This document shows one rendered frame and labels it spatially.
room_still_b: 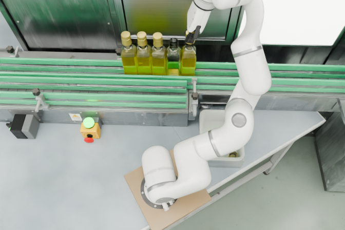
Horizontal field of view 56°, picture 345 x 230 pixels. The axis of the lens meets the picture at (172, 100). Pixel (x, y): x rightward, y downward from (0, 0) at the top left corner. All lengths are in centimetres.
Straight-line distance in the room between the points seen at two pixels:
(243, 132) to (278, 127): 59
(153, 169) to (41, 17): 80
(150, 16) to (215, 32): 27
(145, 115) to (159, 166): 40
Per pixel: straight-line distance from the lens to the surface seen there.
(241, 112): 91
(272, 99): 144
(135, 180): 131
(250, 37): 92
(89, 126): 136
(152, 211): 128
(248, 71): 92
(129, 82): 131
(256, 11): 99
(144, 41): 118
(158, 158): 100
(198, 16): 104
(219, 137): 95
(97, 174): 137
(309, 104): 152
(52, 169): 143
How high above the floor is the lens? 202
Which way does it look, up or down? 58 degrees down
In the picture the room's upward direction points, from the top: straight up
